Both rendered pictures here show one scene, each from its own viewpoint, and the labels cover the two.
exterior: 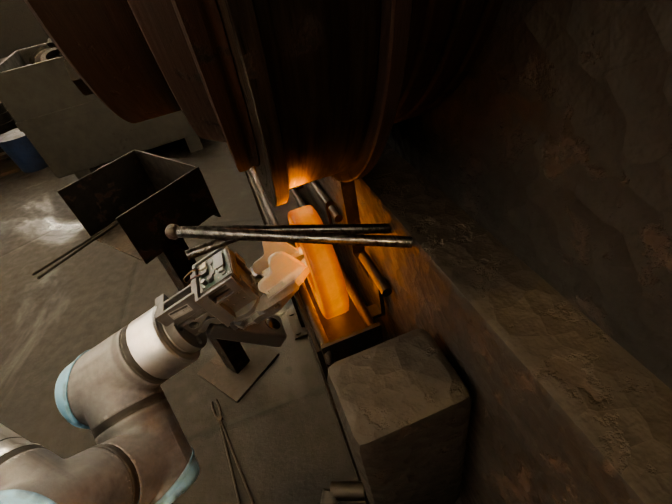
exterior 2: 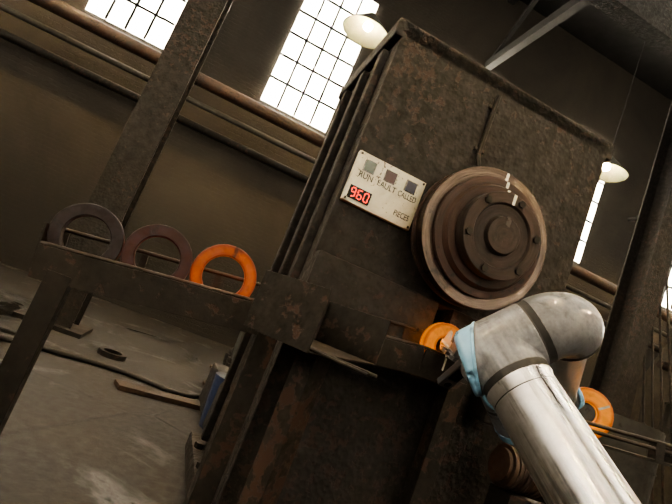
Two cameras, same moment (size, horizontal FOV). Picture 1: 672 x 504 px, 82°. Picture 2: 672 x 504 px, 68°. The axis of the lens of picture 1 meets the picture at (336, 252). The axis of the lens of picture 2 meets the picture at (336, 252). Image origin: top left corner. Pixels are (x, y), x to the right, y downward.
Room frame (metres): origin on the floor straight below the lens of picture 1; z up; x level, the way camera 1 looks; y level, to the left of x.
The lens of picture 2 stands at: (0.92, 1.61, 0.62)
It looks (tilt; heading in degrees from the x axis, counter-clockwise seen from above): 9 degrees up; 267
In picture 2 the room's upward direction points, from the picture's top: 22 degrees clockwise
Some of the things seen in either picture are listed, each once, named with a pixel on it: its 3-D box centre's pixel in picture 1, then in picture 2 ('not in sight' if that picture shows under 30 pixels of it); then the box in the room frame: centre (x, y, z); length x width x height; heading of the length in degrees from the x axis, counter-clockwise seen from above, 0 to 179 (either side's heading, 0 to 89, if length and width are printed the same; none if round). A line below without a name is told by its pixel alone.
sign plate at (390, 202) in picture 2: not in sight; (384, 190); (0.75, -0.01, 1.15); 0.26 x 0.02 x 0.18; 12
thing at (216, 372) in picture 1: (192, 289); (272, 444); (0.82, 0.42, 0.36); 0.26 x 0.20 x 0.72; 47
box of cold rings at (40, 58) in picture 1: (116, 94); not in sight; (2.95, 1.25, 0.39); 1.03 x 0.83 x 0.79; 106
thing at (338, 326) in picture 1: (331, 310); not in sight; (0.37, 0.02, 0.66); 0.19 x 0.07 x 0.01; 12
